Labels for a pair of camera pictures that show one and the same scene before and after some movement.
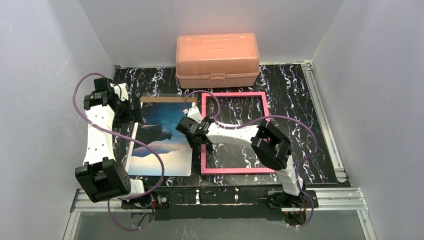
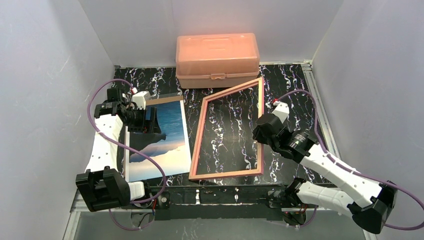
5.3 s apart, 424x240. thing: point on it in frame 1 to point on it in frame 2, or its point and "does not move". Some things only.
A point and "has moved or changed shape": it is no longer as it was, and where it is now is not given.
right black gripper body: (185, 125) to (262, 133)
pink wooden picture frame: (203, 159) has moved or changed shape
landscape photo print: (157, 127) does not move
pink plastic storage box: (207, 60) does not move
